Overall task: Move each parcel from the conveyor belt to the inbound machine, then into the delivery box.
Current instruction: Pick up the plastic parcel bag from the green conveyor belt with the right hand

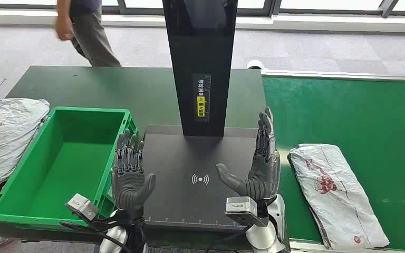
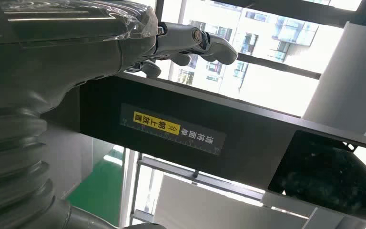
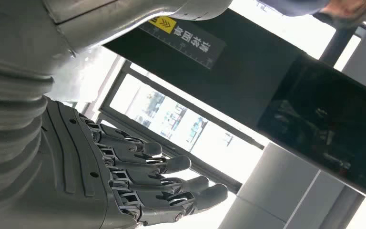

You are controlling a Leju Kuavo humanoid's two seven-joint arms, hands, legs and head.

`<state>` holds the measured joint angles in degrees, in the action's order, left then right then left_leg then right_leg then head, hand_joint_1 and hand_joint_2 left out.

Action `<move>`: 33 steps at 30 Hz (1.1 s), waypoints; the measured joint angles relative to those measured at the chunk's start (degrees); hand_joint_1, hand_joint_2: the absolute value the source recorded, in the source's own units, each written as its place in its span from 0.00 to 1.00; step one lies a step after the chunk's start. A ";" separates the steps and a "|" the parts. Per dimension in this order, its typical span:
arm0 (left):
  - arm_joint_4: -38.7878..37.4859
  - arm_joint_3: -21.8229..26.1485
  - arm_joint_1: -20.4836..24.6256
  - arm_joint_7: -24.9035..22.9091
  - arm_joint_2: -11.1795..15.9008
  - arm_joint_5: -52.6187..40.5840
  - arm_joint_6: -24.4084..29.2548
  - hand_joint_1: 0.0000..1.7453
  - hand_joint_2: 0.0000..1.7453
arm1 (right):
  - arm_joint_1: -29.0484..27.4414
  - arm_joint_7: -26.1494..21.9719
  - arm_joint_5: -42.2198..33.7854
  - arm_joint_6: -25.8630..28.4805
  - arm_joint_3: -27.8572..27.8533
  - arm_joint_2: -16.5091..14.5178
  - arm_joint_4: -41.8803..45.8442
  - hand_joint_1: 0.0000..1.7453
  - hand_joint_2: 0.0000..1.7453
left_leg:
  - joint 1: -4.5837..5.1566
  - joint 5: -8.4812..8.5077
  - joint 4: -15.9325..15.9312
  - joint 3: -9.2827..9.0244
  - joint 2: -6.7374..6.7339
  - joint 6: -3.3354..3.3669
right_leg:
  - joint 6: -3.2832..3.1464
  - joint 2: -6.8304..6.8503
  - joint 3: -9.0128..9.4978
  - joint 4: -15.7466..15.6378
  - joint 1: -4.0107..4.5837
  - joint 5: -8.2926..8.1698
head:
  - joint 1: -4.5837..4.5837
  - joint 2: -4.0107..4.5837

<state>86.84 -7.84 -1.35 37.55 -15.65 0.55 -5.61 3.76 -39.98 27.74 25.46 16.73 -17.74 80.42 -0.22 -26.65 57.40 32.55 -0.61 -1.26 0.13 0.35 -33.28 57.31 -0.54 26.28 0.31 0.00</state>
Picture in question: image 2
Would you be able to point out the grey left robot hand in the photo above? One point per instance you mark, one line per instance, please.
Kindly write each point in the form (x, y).
(60, 47)

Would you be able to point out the black inbound scanner machine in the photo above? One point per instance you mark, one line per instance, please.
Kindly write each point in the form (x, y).
(249, 142)

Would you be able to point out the black yellow label sticker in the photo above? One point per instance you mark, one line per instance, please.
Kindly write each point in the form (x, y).
(170, 129)

